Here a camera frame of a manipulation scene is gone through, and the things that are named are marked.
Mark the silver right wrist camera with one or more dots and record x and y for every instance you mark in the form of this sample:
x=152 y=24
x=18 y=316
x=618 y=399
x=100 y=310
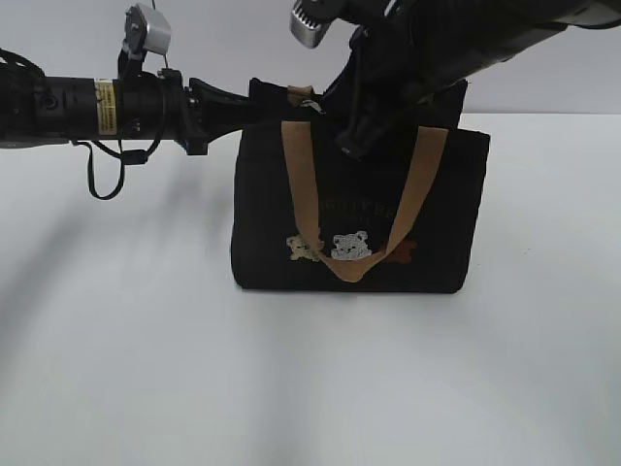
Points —
x=310 y=20

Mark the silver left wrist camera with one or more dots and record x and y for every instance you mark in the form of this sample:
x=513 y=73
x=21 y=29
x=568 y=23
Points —
x=146 y=29

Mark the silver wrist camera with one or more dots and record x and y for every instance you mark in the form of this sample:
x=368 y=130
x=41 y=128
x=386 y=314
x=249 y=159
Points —
x=310 y=20
x=146 y=29

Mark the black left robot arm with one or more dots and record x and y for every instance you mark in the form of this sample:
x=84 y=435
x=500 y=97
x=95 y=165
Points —
x=40 y=110

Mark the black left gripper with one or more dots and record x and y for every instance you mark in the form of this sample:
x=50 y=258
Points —
x=212 y=113

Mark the silver zipper pull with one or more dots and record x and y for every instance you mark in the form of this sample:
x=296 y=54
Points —
x=310 y=104

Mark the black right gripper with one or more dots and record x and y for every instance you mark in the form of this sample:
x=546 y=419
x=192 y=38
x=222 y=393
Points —
x=375 y=88

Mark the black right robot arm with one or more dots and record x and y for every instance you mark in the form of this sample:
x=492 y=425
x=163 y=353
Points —
x=475 y=35

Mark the black tote bag tan handles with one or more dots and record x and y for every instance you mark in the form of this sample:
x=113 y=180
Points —
x=309 y=218

